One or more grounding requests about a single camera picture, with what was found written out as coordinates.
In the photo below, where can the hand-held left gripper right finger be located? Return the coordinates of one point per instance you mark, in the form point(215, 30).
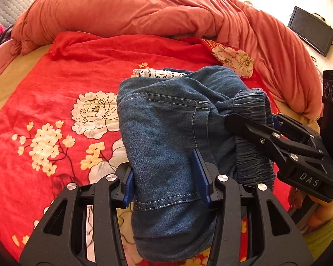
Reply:
point(199, 169)

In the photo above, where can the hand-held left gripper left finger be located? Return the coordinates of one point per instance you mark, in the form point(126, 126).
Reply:
point(129, 185)

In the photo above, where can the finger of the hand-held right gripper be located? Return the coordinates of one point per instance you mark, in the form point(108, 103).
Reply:
point(294, 128)
point(249, 130)

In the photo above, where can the blue denim jeans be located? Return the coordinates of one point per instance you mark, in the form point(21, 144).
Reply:
point(161, 133)

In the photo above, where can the person's right forearm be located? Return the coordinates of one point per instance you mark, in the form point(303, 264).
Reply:
point(327, 235)

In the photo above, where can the person's right hand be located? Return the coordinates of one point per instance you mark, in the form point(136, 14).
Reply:
point(320, 213)

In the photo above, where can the red floral pillow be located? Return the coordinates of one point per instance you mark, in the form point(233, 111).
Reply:
point(233, 58)

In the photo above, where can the black flat screen monitor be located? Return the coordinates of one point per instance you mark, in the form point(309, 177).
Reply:
point(310, 30)

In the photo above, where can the red floral blanket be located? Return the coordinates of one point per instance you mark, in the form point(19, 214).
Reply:
point(72, 69)

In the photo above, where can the salmon pink duvet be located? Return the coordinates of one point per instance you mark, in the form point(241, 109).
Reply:
point(127, 8)

